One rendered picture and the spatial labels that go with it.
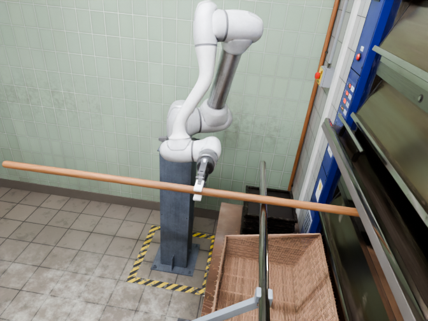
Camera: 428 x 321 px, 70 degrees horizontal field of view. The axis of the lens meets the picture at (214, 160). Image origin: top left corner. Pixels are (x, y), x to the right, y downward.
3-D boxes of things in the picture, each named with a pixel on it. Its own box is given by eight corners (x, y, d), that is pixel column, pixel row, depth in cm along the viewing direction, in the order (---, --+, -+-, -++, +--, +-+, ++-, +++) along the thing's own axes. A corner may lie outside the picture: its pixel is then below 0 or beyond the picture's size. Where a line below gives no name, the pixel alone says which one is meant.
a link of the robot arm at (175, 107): (164, 131, 190) (164, 97, 178) (192, 128, 196) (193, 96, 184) (169, 142, 177) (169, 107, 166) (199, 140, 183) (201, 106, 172)
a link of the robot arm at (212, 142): (220, 167, 142) (192, 167, 144) (223, 151, 155) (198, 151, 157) (218, 146, 136) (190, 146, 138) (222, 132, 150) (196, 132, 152)
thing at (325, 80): (328, 83, 184) (332, 66, 179) (331, 88, 175) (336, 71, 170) (316, 81, 184) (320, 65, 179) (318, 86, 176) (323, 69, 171)
